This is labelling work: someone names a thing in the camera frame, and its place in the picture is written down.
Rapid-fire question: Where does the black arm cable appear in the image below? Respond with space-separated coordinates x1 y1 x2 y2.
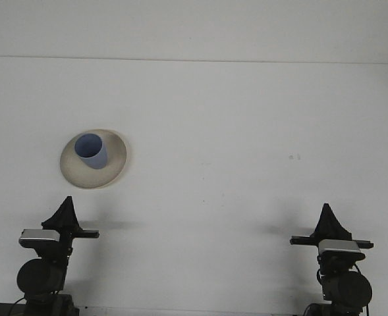
11 296 26 316
315 263 364 286

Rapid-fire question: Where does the pale blue cup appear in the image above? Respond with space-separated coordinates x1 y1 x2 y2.
74 132 107 171

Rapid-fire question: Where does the pale round plate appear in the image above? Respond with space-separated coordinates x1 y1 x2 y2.
59 128 132 190

